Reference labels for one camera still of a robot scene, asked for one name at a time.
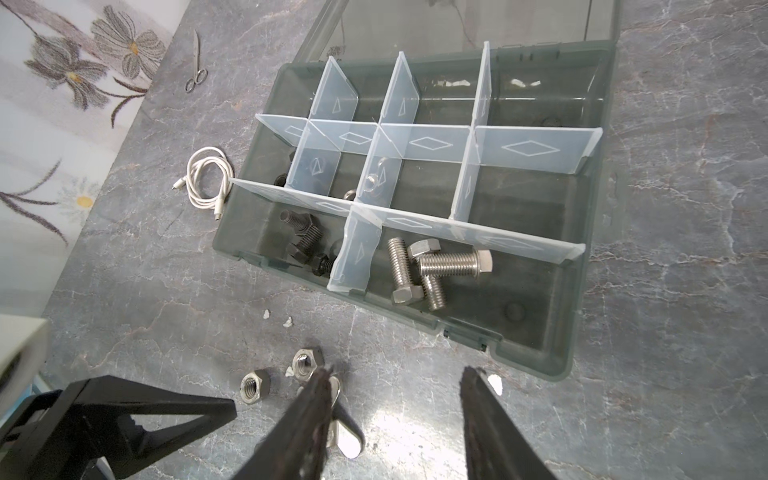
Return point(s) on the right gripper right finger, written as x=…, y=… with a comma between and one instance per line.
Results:
x=494, y=447

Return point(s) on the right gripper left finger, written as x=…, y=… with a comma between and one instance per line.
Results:
x=296, y=447

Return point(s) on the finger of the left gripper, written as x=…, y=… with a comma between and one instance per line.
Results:
x=57, y=434

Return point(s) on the black hex bolt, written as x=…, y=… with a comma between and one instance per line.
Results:
x=303, y=249
x=321, y=265
x=299, y=222

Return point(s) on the silver wing nut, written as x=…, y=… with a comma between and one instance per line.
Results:
x=340, y=435
x=376, y=176

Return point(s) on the silver hex nut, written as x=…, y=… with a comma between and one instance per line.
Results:
x=305, y=362
x=254, y=386

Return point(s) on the grey plastic organizer box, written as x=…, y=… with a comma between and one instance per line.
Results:
x=493, y=115

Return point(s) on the small silver scissors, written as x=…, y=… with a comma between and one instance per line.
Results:
x=200, y=74

